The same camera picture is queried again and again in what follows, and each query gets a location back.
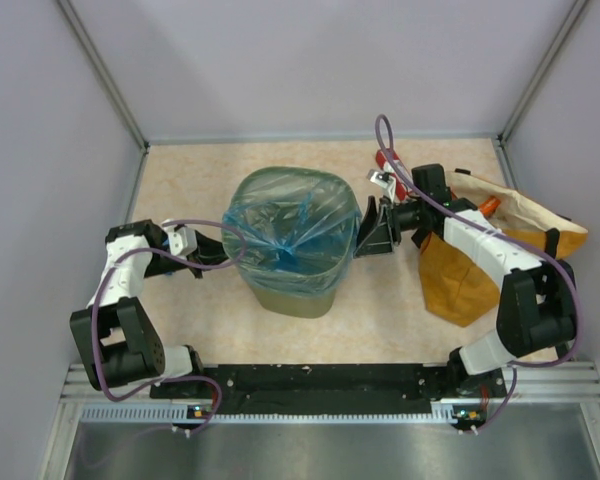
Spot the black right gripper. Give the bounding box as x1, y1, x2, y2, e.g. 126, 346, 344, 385
348, 196, 427, 258

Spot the olive green plastic trash bin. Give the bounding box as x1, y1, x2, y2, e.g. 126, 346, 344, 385
221, 167, 364, 320

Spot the blue plastic trash bag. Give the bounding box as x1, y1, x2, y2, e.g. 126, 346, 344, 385
221, 167, 364, 300

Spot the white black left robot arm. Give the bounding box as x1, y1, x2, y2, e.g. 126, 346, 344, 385
69, 220, 235, 398

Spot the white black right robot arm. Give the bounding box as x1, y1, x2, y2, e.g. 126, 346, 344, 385
355, 164, 587, 396

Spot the red rectangular carton box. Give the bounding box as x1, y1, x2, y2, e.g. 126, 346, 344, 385
375, 149, 410, 203

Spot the yellow canvas tote bag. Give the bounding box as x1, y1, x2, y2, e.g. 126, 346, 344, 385
419, 171, 588, 327

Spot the orange packet in tote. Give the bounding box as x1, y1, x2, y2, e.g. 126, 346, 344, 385
479, 196, 501, 217

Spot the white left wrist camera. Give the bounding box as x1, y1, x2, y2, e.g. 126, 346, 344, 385
164, 224, 198, 258

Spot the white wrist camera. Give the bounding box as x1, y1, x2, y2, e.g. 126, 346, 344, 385
164, 224, 198, 258
367, 169, 397, 202

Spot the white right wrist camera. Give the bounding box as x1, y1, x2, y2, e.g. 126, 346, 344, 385
367, 169, 397, 202

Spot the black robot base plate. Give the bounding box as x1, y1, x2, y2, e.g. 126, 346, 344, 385
149, 363, 506, 416

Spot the grey slotted cable duct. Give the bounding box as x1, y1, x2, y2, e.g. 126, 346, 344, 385
80, 403, 483, 426

